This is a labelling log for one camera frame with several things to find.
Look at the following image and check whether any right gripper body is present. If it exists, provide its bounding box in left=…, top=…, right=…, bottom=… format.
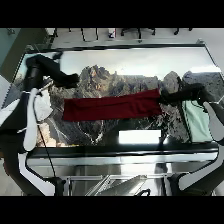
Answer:
left=158, top=90, right=181, bottom=106

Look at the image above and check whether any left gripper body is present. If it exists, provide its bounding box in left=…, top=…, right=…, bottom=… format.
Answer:
left=62, top=73, right=81, bottom=89

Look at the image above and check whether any dark red garment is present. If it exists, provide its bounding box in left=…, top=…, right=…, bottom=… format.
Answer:
left=62, top=88, right=164, bottom=122

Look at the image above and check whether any pale green garment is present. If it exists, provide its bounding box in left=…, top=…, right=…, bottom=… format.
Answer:
left=182, top=99, right=214, bottom=144

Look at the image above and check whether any white garment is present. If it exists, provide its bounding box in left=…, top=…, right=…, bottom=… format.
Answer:
left=32, top=89, right=55, bottom=123

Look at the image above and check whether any black cable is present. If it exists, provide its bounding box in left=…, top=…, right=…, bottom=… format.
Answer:
left=32, top=98, right=58, bottom=188

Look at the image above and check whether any silver frame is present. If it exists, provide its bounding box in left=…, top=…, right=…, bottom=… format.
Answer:
left=18, top=151, right=224, bottom=197

